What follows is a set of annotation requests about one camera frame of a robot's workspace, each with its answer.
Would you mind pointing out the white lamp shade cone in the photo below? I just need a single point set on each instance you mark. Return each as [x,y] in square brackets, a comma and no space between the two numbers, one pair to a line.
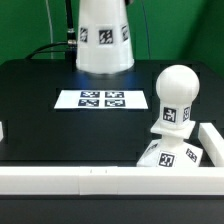
[104,41]

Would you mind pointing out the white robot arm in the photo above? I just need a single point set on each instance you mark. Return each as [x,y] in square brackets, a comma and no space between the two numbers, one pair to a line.
[104,72]

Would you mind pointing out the white front wall rail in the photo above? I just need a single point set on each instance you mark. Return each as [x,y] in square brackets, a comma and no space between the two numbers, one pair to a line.
[110,181]

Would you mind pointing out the white lamp base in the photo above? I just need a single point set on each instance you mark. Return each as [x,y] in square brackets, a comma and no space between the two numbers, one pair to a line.
[171,150]

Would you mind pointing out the white left wall rail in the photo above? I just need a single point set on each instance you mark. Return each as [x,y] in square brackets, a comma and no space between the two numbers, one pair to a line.
[1,132]

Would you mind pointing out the white marker sheet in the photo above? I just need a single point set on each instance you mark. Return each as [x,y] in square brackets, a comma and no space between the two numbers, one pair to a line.
[101,99]

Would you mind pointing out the white lamp bulb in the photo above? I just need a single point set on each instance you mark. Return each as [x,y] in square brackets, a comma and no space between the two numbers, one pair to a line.
[177,87]

